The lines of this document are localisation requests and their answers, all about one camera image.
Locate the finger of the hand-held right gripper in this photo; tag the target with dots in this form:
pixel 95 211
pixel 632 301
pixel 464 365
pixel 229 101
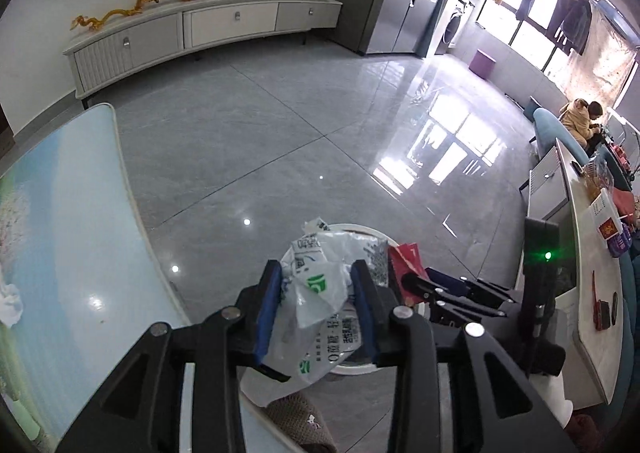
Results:
pixel 445 280
pixel 465 313

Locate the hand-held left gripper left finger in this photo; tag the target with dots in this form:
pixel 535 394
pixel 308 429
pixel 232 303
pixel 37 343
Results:
pixel 267 313

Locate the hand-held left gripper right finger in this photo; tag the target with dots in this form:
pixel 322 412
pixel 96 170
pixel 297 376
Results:
pixel 362 313

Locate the red paper packet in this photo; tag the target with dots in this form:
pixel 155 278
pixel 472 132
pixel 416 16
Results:
pixel 407 263

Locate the white green-print plastic bag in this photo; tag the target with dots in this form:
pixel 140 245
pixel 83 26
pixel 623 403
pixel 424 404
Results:
pixel 320 293

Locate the white round trash bin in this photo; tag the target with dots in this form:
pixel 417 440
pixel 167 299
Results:
pixel 357 370

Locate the long white side counter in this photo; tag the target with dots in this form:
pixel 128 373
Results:
pixel 585 283

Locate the white printed wrapper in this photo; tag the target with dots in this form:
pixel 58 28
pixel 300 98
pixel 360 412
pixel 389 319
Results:
pixel 372 258

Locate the dark red wallet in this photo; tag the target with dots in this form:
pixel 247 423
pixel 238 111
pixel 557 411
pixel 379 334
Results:
pixel 606 315

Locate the purple box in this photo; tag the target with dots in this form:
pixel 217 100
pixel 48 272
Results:
pixel 620 243

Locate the red and white box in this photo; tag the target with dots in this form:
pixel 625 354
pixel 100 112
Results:
pixel 606 215

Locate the brown fuzzy slipper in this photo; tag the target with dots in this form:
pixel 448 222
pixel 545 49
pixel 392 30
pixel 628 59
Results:
pixel 300 423

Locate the clear snack bag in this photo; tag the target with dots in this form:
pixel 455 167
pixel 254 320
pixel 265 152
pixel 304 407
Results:
pixel 597 180

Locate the purple stool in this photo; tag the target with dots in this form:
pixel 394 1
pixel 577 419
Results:
pixel 482 63

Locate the patterned hanging blanket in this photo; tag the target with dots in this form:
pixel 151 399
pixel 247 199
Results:
pixel 605 63

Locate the white washing machine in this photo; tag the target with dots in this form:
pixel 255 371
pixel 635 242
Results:
pixel 456 28

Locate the white crumpled tissue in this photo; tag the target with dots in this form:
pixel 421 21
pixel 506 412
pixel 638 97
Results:
pixel 10 303

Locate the large window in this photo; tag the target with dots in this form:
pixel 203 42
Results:
pixel 530 33

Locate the dark hanging clothes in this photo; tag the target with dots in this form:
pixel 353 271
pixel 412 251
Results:
pixel 565 13

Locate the white television cabinet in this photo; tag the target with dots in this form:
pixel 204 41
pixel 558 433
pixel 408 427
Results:
pixel 200 28

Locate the golden dragon figurine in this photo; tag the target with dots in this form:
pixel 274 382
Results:
pixel 120 13

